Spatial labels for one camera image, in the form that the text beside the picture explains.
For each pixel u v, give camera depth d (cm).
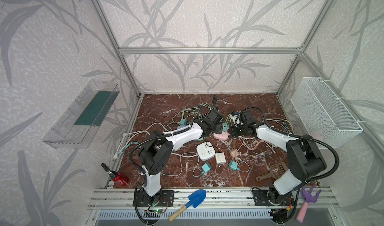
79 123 64
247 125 72
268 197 72
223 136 94
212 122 69
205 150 88
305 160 46
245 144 93
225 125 94
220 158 85
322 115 65
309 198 74
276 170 82
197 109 111
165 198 72
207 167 82
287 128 101
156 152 47
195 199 74
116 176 70
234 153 87
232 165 83
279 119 106
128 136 98
